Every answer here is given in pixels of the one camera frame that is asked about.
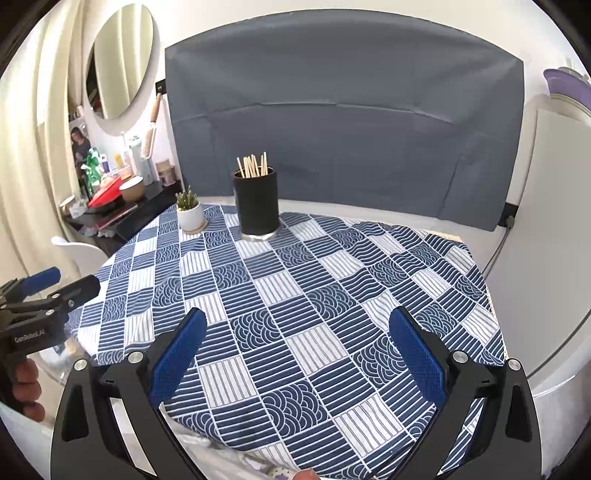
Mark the bunch of wooden chopsticks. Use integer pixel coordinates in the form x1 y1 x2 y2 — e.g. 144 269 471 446
236 151 269 178

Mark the succulent in white pot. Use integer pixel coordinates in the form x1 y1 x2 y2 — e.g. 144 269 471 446
175 186 205 232

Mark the printed photo card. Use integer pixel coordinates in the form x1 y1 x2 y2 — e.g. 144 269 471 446
69 126 90 162

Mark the beige curtain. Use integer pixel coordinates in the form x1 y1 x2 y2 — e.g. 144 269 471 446
0 0 93 287

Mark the person's left hand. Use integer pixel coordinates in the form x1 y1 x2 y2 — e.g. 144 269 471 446
11 357 47 422

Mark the white board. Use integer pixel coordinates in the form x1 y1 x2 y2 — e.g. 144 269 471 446
482 95 591 379

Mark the white chair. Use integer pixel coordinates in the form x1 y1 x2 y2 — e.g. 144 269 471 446
51 236 109 273

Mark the white bottle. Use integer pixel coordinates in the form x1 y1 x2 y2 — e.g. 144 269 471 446
127 134 143 178

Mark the black chopstick holder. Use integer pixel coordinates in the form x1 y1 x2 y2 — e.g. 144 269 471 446
231 167 281 243

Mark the round wall mirror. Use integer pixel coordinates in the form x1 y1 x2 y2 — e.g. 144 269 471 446
84 4 158 134

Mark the wooden hairbrush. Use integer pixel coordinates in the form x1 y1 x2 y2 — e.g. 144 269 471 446
141 92 162 160

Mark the dark red flat case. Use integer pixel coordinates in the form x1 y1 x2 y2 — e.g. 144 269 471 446
97 203 139 229

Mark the green snack packet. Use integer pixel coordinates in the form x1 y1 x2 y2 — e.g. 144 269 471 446
81 147 105 192

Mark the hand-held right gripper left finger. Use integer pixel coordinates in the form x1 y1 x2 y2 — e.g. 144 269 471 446
50 308 208 480

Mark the grey backdrop cloth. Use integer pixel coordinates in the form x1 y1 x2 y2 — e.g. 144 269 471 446
164 13 526 232

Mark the blue patterned tablecloth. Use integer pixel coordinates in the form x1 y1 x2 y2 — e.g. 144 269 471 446
76 203 506 476

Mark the beige bowl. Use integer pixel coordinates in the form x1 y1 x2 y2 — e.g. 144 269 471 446
119 176 145 202

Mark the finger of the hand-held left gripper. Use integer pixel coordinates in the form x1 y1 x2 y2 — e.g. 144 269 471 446
44 275 101 320
0 267 62 301

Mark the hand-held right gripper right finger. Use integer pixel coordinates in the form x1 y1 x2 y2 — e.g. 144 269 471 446
388 307 542 480

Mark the grey cable with plug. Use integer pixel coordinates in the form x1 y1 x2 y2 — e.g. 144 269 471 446
482 215 517 278

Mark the black side table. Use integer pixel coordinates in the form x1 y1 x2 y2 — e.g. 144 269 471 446
65 182 183 252

